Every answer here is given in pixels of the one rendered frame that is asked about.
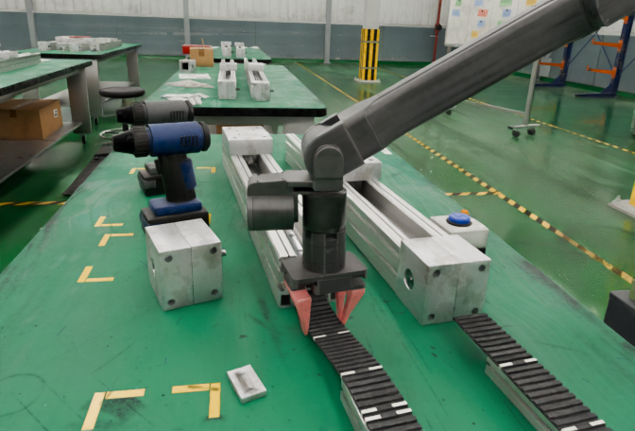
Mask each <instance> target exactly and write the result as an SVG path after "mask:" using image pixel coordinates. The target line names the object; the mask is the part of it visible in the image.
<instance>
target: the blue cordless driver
mask: <svg viewBox="0 0 635 431"><path fill-rule="evenodd" d="M210 144H211V134H210V131H209V128H208V126H207V125H206V124H205V123H204V122H197V121H193V122H178V123H162V124H147V125H146V127H145V126H131V128H130V130H127V131H124V132H121V133H118V134H114V135H113V136H112V141H111V142H105V143H95V146H96V147H107V146H112V150H113V151H114V152H121V153H127V154H133V156H135V158H141V157H147V156H148V154H149V155H150V156H151V157H158V159H155V160H154V164H155V167H156V171H157V174H158V175H161V174H162V179H163V188H164V192H165V198H152V199H150V200H149V201H148V207H145V208H142V209H141V212H140V214H139V216H140V221H141V223H142V229H143V231H144V233H145V234H146V229H145V227H149V226H155V225H162V224H167V223H175V222H180V221H186V220H192V219H199V218H202V220H203V221H204V222H205V223H206V224H207V225H208V227H209V228H210V226H209V212H208V210H207V209H206V208H205V207H204V206H203V205H202V203H201V201H200V200H199V199H198V198H197V194H196V190H195V187H196V186H197V180H196V176H195V171H194V167H193V163H192V158H189V157H187V156H186V154H189V153H199V152H200V151H207V150H208V148H209V147H210Z"/></svg>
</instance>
